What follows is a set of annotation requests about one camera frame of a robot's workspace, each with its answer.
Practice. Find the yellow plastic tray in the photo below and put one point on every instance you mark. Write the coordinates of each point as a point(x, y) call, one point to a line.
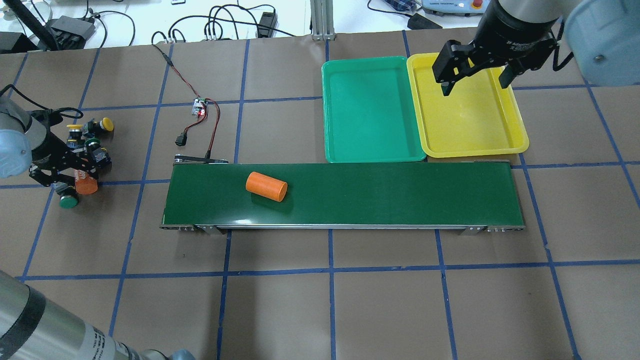
point(479, 118)

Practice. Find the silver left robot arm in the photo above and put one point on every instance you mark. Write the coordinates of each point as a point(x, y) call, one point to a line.
point(29, 146)

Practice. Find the blue push button switch block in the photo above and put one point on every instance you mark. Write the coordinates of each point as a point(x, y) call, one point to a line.
point(102, 158)

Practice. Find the small controller circuit board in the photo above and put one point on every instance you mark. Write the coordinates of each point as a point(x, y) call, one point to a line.
point(199, 107)

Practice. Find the green plastic tray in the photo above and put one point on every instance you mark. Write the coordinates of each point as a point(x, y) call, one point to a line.
point(369, 114)

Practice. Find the green conveyor belt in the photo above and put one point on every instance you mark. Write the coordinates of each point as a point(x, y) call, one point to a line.
point(471, 196)

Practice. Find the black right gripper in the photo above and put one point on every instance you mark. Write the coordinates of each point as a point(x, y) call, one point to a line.
point(515, 33)

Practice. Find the green push button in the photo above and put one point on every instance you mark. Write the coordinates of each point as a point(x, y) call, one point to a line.
point(94, 146)
point(68, 196)

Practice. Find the plain orange cylinder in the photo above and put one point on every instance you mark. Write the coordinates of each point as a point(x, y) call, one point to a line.
point(266, 186)

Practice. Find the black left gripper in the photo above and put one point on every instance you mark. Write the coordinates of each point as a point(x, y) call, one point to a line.
point(68, 164)

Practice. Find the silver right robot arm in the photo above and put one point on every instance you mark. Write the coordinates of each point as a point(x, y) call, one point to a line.
point(603, 37)

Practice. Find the orange cylinder marked 4680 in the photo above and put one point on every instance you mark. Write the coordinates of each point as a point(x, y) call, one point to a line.
point(84, 183)

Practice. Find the aluminium frame post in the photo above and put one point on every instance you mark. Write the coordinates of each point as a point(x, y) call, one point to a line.
point(322, 20)

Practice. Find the yellow push button upper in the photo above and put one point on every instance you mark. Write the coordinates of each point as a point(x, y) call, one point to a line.
point(96, 128)

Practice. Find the yellow push button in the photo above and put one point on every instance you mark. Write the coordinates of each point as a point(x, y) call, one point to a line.
point(75, 139)
point(96, 128)

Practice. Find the yellow push button lower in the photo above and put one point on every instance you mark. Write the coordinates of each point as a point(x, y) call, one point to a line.
point(75, 139)

